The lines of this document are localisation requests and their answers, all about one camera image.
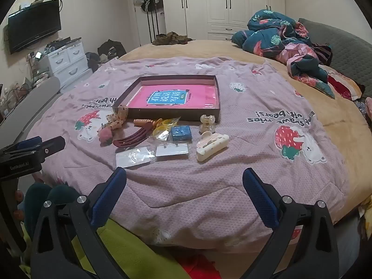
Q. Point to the small blue box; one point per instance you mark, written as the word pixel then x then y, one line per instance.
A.
pixel 180 133

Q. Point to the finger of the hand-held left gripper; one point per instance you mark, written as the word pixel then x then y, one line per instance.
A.
pixel 53 146
pixel 27 144

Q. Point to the grey ironing board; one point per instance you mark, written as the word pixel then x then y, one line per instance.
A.
pixel 35 98

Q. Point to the person's left hand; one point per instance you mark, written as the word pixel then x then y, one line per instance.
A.
pixel 19 196

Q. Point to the white card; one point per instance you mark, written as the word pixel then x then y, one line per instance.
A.
pixel 173 151
pixel 133 158

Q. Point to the large cream hair claw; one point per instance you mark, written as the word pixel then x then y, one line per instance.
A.
pixel 209 148

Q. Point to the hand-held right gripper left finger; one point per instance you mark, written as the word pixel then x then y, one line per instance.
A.
pixel 109 193

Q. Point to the person's teal trouser legs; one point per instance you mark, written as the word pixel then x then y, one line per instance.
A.
pixel 36 200

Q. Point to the pink box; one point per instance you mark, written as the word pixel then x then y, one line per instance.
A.
pixel 174 116

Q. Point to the yellow rings in plastic bag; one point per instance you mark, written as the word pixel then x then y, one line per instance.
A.
pixel 162 128

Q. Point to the polka dot tan scrunchie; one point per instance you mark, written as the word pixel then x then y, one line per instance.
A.
pixel 117 119

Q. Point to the black television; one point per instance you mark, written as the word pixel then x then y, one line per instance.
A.
pixel 33 26

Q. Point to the red and white pillow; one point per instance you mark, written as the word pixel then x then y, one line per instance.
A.
pixel 343 85

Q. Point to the camouflage clothes pile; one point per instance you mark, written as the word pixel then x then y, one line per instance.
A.
pixel 171 38

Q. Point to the tan bed sheet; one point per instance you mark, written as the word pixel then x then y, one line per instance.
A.
pixel 203 49

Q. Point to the dark striped cloth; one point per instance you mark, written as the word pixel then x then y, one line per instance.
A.
pixel 324 53

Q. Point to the white drawer cabinet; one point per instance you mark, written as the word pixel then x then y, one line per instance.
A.
pixel 69 61

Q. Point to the dark bag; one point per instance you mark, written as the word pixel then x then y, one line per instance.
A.
pixel 112 49

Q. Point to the white wardrobe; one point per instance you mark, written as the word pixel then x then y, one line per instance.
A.
pixel 218 3

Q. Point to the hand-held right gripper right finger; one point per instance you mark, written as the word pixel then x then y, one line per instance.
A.
pixel 260 196

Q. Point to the small pearl flower hair claw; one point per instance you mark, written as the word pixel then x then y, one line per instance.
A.
pixel 207 125

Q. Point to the dark red hair clip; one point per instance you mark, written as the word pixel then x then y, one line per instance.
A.
pixel 130 141

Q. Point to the pink strawberry printed blanket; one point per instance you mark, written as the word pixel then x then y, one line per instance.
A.
pixel 247 98

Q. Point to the pink fluffy cloth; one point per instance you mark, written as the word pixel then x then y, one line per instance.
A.
pixel 368 107

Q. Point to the red cloth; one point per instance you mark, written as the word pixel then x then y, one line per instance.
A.
pixel 203 267

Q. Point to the yellow-green cloth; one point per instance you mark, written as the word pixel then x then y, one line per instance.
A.
pixel 122 250

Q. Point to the dark clothes heap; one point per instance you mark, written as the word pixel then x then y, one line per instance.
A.
pixel 93 62

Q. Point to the floral crumpled quilt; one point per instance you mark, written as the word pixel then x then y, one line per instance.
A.
pixel 267 37

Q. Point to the grey quilted headboard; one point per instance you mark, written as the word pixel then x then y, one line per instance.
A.
pixel 345 46

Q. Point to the orange hair clip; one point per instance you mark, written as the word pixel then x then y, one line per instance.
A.
pixel 142 121

